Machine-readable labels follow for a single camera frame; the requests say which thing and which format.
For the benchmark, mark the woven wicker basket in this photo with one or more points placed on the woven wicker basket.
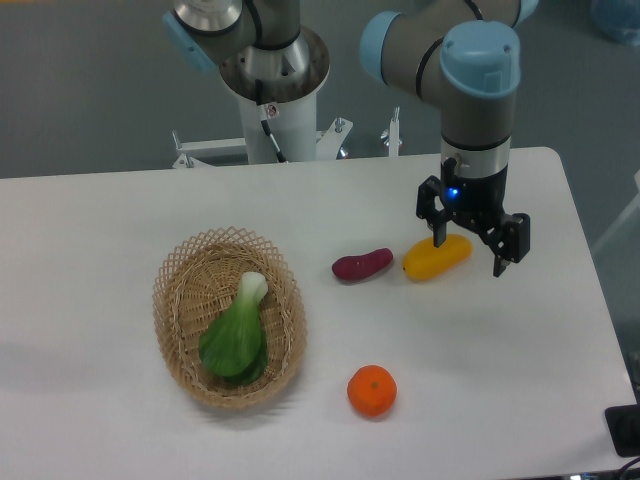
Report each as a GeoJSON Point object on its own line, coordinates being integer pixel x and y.
{"type": "Point", "coordinates": [196, 283]}

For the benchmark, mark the orange tangerine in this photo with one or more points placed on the orange tangerine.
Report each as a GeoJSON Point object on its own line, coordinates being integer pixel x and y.
{"type": "Point", "coordinates": [372, 391]}

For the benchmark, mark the green bok choy vegetable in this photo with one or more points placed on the green bok choy vegetable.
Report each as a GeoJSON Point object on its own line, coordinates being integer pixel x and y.
{"type": "Point", "coordinates": [234, 345]}

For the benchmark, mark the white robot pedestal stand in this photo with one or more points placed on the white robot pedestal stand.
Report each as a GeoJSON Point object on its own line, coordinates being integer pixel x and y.
{"type": "Point", "coordinates": [274, 133]}

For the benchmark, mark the yellow mango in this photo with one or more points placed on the yellow mango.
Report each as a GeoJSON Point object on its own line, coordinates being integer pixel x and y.
{"type": "Point", "coordinates": [424, 261]}

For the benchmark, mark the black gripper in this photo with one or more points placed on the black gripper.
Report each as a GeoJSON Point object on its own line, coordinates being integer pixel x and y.
{"type": "Point", "coordinates": [475, 204]}

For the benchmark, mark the purple sweet potato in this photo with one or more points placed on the purple sweet potato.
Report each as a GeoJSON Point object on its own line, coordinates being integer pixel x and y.
{"type": "Point", "coordinates": [361, 267]}

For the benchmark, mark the black device at table edge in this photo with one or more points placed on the black device at table edge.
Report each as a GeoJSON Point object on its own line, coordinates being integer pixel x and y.
{"type": "Point", "coordinates": [623, 426]}

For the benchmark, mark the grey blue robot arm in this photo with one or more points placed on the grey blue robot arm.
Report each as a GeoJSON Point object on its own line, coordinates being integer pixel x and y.
{"type": "Point", "coordinates": [461, 57]}

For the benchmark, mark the blue plastic bag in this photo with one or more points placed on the blue plastic bag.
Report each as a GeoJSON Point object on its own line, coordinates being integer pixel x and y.
{"type": "Point", "coordinates": [617, 19]}

